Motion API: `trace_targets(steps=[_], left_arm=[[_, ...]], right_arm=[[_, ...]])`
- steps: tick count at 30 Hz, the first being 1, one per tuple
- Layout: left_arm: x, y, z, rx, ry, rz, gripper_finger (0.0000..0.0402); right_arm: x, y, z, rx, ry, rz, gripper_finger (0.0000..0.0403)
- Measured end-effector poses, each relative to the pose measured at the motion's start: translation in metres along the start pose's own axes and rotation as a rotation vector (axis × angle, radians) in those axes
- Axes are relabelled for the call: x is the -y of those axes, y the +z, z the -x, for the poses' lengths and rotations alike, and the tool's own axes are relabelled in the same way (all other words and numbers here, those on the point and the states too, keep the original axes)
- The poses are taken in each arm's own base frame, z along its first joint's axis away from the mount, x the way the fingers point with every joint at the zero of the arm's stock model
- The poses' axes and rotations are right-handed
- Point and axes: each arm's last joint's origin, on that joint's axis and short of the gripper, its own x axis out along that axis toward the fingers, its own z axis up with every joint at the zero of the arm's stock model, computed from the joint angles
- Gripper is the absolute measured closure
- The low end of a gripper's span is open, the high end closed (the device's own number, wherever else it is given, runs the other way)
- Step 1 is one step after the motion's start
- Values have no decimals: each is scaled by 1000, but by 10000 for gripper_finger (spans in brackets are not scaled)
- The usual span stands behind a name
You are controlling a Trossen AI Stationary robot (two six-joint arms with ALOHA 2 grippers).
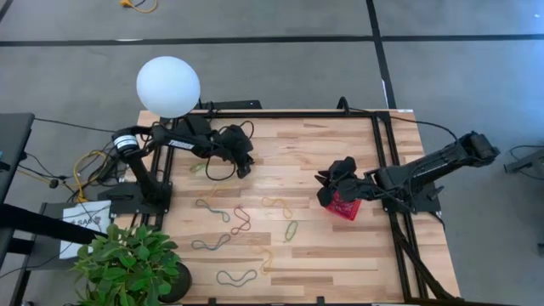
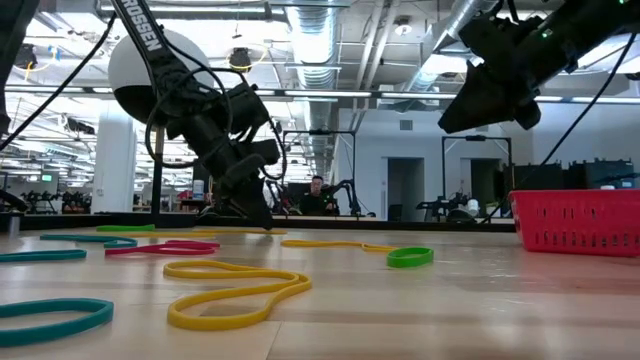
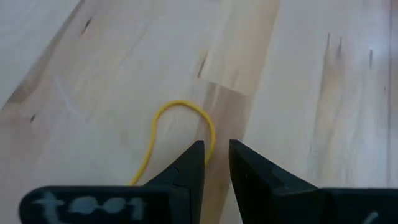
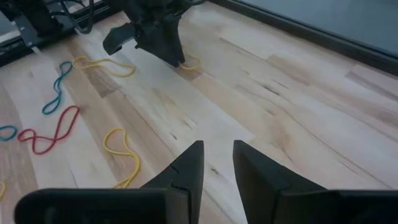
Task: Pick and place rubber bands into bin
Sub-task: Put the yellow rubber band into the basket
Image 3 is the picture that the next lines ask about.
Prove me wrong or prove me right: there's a yellow rubber band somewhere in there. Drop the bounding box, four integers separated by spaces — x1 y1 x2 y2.
129 99 216 187

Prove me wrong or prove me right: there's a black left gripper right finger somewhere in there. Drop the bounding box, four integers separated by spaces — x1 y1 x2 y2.
229 139 323 224

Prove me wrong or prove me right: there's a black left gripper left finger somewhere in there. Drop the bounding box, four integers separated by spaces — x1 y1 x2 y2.
143 139 205 224

